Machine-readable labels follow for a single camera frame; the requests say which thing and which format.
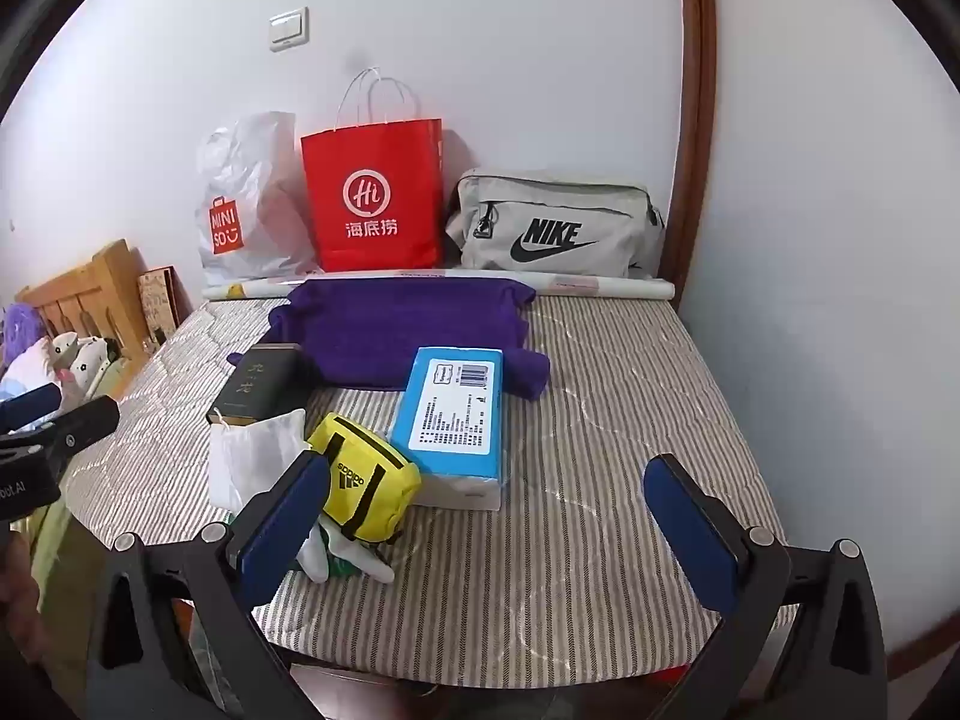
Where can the wooden bed headboard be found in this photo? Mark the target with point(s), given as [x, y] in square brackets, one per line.
[82, 292]

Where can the white plastic shopping bag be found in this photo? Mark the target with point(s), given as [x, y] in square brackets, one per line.
[240, 202]

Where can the white wall light switch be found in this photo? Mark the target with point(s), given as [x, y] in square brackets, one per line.
[289, 28]

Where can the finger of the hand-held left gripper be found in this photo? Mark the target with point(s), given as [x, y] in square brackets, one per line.
[82, 427]
[30, 401]

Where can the red paper shopping bag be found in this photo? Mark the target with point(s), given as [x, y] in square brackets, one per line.
[375, 202]

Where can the blue tissue pack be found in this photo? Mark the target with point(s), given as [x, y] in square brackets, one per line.
[457, 420]

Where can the white plush toy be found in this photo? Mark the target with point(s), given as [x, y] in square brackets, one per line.
[91, 367]
[64, 351]

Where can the grey waist bag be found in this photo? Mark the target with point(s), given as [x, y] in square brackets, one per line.
[555, 229]

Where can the dark green tin box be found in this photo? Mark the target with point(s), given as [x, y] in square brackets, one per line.
[259, 382]

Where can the white cloth with green edge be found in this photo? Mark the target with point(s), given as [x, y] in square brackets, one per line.
[337, 559]

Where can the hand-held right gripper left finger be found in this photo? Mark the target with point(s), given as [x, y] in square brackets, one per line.
[289, 532]

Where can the rolled printed paper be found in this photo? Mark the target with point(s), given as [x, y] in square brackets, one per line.
[600, 286]

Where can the purple towel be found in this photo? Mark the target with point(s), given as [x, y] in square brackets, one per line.
[405, 330]

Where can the brown framed board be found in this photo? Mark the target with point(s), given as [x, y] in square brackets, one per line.
[157, 300]

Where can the brown wooden door frame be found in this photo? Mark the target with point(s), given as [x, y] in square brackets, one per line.
[694, 127]

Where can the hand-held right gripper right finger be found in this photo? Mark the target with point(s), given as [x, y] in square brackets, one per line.
[690, 532]

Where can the yellow zip pouch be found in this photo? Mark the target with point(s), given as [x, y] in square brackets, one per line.
[364, 480]

